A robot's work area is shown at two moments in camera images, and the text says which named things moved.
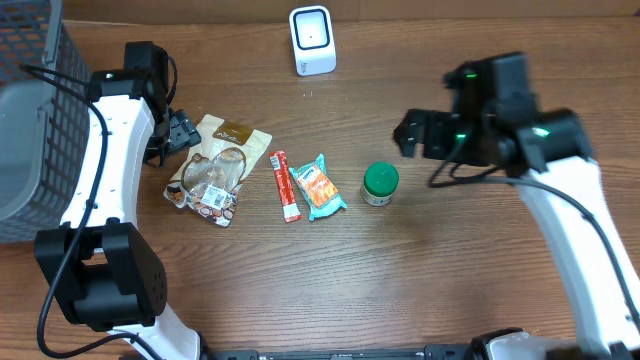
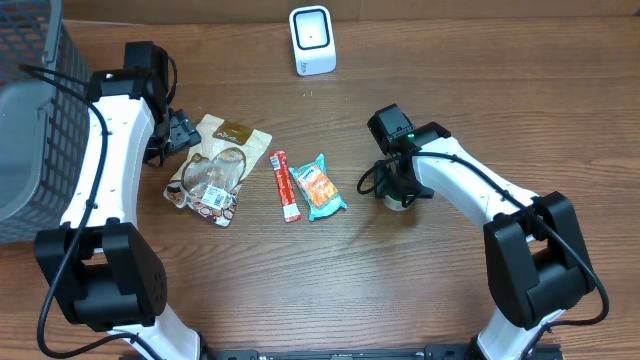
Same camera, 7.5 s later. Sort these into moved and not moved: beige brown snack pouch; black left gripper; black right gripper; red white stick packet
Moved: black right gripper
Not moved: red white stick packet; beige brown snack pouch; black left gripper
